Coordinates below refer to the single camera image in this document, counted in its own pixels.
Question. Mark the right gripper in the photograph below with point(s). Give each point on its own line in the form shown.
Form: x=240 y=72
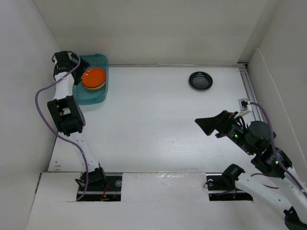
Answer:
x=208 y=124

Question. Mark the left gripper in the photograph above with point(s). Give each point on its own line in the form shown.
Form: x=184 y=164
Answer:
x=82 y=67

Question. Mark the orange plate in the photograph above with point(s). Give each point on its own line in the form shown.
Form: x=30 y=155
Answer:
x=94 y=78

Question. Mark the cream plate dark spot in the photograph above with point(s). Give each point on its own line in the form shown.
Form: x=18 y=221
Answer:
x=95 y=88

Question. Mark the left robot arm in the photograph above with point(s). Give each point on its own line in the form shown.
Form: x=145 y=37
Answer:
x=69 y=119

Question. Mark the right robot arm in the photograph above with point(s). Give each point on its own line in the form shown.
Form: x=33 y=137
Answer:
x=255 y=140

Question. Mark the teal plastic bin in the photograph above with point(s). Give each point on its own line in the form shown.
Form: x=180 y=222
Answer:
x=87 y=97

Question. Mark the black plate grey centre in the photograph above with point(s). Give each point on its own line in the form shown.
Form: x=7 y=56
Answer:
x=200 y=81

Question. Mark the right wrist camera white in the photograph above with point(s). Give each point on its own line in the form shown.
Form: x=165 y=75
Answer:
x=245 y=107

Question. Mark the aluminium rail right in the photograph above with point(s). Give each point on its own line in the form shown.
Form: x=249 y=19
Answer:
x=249 y=90

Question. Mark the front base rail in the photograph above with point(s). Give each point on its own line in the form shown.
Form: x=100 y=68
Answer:
x=161 y=187

